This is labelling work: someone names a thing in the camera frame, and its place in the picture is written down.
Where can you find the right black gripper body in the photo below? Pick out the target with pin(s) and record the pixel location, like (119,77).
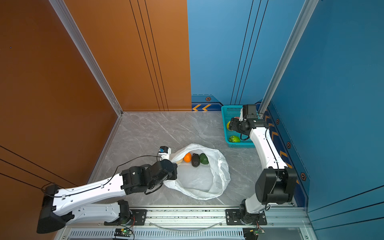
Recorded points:
(237,125)

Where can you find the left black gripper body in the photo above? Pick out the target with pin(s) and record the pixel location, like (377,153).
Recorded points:
(173,176)

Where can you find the pale round fruit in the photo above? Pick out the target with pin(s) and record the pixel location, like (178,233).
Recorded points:
(180,162)

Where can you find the green lime fruit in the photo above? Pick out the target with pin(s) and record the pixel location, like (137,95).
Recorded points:
(234,139)

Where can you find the orange fruit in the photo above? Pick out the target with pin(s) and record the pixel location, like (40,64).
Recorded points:
(187,158)

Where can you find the dark avocado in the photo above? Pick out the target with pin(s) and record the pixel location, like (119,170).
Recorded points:
(195,161)

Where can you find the white plastic bag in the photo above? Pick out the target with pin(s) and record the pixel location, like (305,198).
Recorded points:
(204,182)

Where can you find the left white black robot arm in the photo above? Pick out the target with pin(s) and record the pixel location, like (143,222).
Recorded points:
(65,206)

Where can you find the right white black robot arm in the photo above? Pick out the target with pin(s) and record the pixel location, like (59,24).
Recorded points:
(277,182)

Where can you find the green avocado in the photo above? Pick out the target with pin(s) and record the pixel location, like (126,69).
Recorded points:
(204,159)

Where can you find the left green circuit board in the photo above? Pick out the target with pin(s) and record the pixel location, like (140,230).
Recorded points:
(123,234)

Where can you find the green circuit board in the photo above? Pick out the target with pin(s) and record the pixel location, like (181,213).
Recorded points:
(123,234)
(252,234)

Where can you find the right green circuit board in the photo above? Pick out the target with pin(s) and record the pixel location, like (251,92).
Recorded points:
(252,234)

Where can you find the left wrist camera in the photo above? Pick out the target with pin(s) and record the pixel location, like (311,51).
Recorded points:
(164,153)

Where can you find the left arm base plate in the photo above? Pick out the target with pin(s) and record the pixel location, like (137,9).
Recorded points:
(136,218)

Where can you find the aluminium front rail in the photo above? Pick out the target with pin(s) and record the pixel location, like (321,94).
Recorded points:
(199,223)

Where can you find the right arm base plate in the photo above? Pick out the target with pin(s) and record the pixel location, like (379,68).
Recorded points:
(235,218)

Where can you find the right aluminium corner post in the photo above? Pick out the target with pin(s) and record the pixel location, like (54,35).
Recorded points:
(292,43)

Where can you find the aluminium corner post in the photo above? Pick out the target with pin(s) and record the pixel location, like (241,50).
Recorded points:
(75,34)
(292,43)

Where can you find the left aluminium corner post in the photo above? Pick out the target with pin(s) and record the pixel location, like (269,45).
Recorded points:
(75,34)

